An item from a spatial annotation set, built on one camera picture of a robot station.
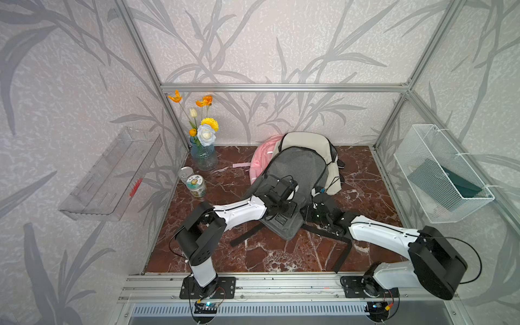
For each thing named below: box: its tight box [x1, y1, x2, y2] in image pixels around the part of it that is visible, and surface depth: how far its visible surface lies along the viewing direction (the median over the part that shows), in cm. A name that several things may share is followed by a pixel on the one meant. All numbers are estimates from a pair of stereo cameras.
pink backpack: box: [232, 134, 284, 185], surface depth 114 cm
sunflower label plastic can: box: [186, 174, 207, 199], surface depth 98 cm
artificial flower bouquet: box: [167, 89, 219, 147], surface depth 84 cm
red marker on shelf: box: [129, 178, 143, 198], surface depth 66 cm
